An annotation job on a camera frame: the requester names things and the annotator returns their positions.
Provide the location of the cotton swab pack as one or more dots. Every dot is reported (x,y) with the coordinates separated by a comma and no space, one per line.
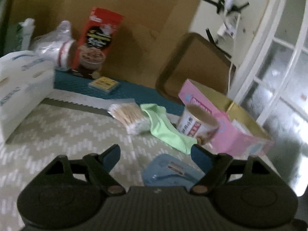
(132,117)

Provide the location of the white window frame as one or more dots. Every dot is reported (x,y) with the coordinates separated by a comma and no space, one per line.
(273,86)

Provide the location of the clear plastic bag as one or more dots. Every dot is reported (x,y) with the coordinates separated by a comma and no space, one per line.
(57,46)

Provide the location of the brown tray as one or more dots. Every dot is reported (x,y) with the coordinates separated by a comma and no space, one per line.
(196,59)

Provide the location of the white wall charger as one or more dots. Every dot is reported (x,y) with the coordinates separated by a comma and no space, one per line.
(228,7)

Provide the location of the green cloth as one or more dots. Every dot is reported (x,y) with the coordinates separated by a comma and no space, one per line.
(162,129)

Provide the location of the red cereal box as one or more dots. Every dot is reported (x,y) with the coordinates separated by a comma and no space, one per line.
(95,42)

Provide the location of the paper cup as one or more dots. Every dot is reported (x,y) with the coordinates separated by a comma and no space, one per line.
(197,123)

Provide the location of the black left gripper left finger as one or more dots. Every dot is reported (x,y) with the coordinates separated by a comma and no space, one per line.
(99,167)

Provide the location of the pink open cardboard box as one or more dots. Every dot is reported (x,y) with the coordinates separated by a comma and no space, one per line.
(238,133)

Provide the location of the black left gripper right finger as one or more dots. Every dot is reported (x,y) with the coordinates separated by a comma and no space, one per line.
(215,167)

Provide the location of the white plastic bag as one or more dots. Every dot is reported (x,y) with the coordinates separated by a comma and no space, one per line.
(26,79)

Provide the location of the yellow label refill box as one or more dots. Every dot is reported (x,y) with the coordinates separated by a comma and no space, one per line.
(104,84)

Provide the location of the teal quilted mat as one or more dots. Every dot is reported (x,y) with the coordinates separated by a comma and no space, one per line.
(125,90)

